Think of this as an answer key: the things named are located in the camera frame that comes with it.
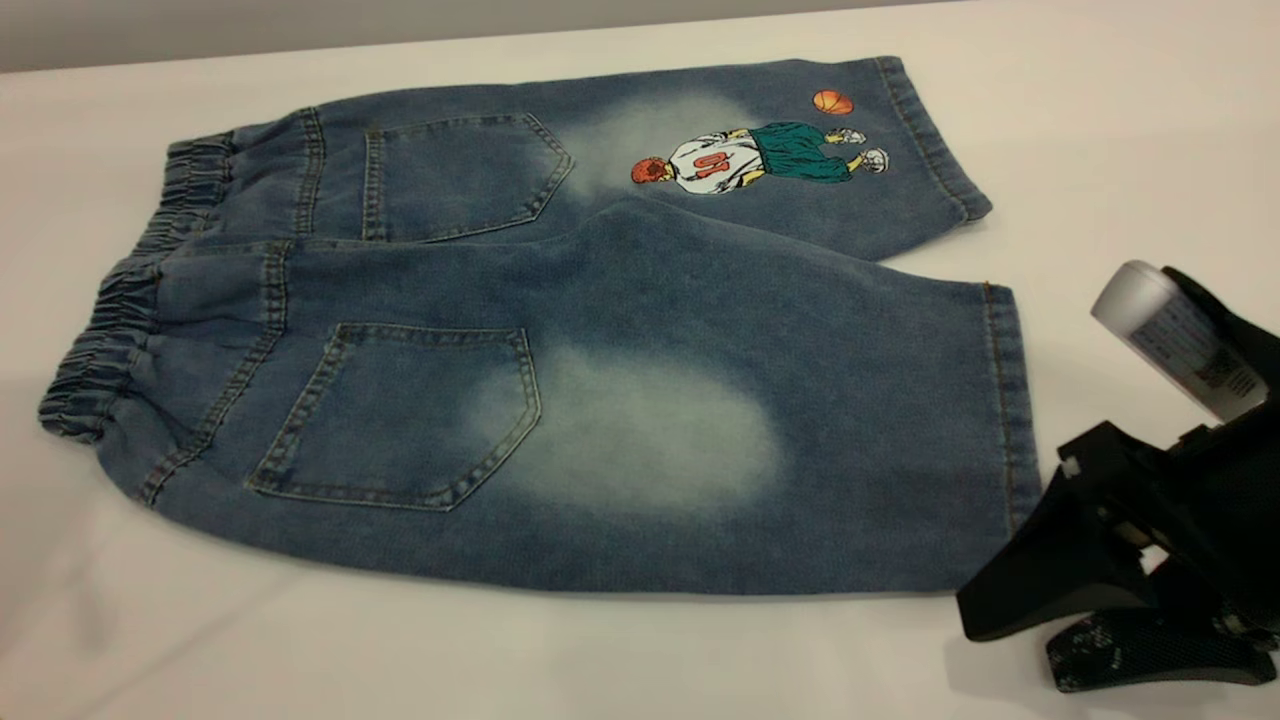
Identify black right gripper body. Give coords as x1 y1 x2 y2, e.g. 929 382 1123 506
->
1060 385 1280 651

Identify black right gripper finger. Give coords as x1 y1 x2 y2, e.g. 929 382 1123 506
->
1045 598 1279 693
957 490 1161 641

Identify blue denim shorts with print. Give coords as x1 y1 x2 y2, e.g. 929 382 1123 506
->
38 56 1043 597

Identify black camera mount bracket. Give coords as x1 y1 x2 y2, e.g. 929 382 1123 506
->
1160 265 1280 401

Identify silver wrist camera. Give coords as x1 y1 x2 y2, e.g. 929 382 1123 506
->
1090 260 1269 422

